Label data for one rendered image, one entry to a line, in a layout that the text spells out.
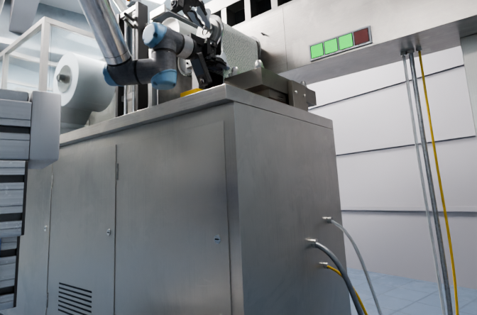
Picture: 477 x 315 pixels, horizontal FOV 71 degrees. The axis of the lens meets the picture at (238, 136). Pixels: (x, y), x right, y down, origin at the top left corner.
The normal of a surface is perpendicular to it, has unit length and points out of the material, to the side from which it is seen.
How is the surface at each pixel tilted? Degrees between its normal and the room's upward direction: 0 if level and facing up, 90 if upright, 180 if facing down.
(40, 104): 90
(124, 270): 90
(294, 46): 90
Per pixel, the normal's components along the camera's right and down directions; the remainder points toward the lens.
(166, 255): -0.62, -0.10
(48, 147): 0.61, -0.16
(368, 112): -0.79, -0.06
